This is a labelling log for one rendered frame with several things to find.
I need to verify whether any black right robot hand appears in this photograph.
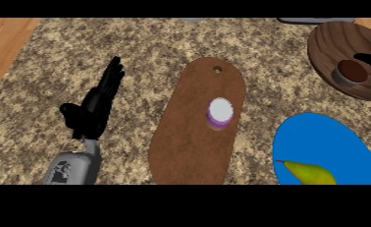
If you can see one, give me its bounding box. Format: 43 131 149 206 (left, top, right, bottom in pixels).
352 52 371 64

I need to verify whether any dark grey flat object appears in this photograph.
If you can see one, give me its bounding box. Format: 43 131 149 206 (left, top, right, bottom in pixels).
276 18 357 26

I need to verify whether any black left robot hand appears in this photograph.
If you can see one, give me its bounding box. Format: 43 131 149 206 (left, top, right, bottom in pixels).
58 56 127 141

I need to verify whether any purple can with white end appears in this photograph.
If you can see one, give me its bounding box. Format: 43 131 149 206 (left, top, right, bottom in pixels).
206 96 236 131

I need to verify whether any yellow-green pear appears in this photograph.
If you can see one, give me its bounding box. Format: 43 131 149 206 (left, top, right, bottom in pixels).
276 159 337 186

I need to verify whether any chocolate cupcake in grey wrapper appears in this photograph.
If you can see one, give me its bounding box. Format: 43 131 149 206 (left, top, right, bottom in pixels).
330 59 371 86

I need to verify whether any blue plate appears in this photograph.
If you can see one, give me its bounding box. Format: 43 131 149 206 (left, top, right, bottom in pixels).
271 111 371 186

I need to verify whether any brown wooden bowl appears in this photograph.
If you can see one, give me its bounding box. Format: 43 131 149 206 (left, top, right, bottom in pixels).
308 21 371 101

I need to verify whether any brown wooden cutting board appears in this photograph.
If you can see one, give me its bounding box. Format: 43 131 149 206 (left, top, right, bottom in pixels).
147 57 248 186

